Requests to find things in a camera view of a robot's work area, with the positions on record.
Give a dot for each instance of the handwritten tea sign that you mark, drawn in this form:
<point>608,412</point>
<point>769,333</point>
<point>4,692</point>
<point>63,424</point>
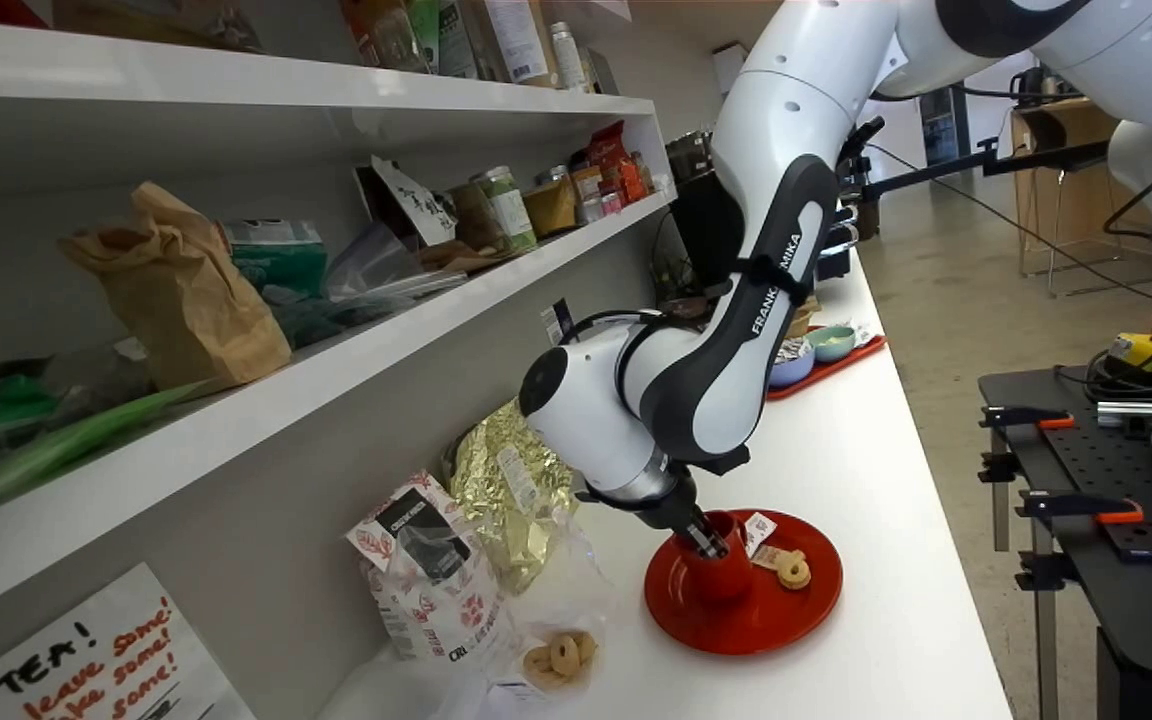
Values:
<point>122,652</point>

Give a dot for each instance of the brown paper bag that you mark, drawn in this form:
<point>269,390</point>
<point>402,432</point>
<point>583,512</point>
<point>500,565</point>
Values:
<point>177,290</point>

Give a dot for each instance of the white sugar sachet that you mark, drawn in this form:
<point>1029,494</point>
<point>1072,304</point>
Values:
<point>758,529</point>

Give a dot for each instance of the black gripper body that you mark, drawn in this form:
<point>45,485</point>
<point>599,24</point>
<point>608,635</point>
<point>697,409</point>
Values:
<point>666,496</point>

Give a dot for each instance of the black work table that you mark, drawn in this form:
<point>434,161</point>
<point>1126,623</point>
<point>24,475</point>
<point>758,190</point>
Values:
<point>1087,494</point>

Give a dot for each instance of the orange red cup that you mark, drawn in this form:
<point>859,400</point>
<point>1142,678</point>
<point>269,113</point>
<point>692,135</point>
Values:
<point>723,571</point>

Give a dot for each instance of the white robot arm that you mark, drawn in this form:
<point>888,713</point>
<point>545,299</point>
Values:
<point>639,409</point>

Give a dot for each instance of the gold foil bag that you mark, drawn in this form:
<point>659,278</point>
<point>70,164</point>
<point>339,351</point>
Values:
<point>514,494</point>

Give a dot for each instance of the blue bowl with sachets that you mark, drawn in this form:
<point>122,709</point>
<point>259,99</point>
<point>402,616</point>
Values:
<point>794,361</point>

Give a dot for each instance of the red tray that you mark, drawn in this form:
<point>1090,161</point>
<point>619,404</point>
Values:
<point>831,370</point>

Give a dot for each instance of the round pretzel cookie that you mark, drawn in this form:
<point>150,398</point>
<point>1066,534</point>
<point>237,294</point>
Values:
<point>794,571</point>

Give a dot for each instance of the white wall shelf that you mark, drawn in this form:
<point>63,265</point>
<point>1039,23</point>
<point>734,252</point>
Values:
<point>126,161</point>

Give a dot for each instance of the orange red plate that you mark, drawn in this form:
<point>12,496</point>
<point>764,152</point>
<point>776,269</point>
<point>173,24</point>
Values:
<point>769,616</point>

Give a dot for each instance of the white patterned coffee bag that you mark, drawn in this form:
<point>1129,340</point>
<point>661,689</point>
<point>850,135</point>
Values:
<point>430,581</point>

